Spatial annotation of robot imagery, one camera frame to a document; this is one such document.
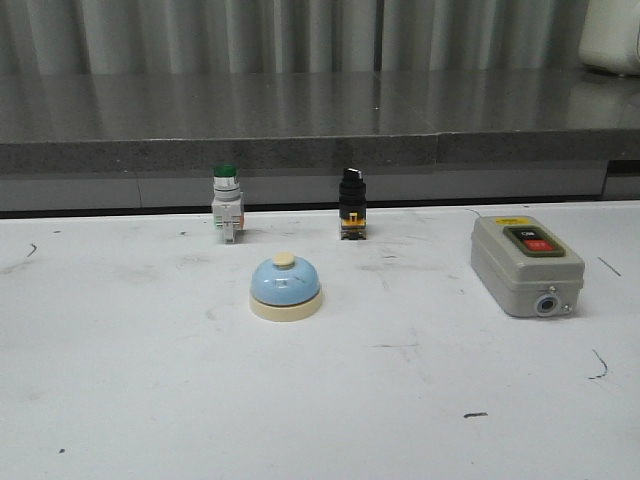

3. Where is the blue and cream desk bell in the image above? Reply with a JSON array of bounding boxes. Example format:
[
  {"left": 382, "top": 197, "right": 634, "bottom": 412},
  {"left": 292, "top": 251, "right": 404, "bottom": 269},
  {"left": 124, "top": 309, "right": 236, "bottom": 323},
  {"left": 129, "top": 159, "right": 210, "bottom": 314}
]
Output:
[{"left": 249, "top": 252, "right": 323, "bottom": 322}]

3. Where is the grey stone counter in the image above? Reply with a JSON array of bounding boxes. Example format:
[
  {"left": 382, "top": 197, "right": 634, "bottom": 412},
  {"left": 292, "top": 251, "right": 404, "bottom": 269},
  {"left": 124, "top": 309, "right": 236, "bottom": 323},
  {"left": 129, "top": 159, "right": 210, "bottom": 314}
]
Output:
[{"left": 1, "top": 69, "right": 639, "bottom": 214}]

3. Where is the white appliance on counter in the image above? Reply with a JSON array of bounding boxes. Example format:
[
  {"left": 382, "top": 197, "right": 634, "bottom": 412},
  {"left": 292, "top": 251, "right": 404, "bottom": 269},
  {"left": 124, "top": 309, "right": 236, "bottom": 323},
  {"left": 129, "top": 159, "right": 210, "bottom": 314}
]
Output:
[{"left": 578, "top": 0, "right": 639, "bottom": 76}]

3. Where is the black selector switch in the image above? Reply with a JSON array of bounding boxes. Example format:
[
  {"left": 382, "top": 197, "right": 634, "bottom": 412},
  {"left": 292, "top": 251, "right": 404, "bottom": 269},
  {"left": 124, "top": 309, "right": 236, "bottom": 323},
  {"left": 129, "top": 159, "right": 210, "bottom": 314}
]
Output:
[{"left": 339, "top": 168, "right": 366, "bottom": 240}]

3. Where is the green pushbutton switch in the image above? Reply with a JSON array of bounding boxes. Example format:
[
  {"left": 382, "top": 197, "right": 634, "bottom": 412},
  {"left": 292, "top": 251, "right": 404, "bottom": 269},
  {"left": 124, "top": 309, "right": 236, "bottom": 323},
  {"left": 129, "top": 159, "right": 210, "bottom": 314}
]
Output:
[{"left": 211, "top": 165, "right": 244, "bottom": 244}]

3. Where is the grey on-off switch box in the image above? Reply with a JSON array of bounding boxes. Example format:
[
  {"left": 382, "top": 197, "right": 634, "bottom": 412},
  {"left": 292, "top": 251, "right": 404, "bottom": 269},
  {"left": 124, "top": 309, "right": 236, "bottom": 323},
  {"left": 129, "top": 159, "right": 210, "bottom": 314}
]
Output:
[{"left": 471, "top": 216, "right": 585, "bottom": 318}]

